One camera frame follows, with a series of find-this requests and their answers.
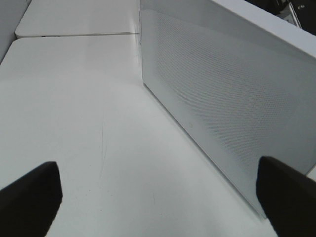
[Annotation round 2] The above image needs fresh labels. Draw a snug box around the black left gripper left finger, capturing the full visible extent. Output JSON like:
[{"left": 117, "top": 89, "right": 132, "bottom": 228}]
[{"left": 0, "top": 161, "right": 62, "bottom": 237}]

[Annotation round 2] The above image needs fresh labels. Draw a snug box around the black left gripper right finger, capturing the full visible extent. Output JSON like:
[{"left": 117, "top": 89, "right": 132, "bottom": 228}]
[{"left": 256, "top": 157, "right": 316, "bottom": 237}]

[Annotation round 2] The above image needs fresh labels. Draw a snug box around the white microwave door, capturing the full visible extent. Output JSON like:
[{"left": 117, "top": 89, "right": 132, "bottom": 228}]
[{"left": 140, "top": 0, "right": 316, "bottom": 215}]

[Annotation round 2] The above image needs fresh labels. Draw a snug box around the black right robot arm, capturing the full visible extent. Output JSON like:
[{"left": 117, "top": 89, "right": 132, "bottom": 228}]
[{"left": 247, "top": 0, "right": 316, "bottom": 36}]

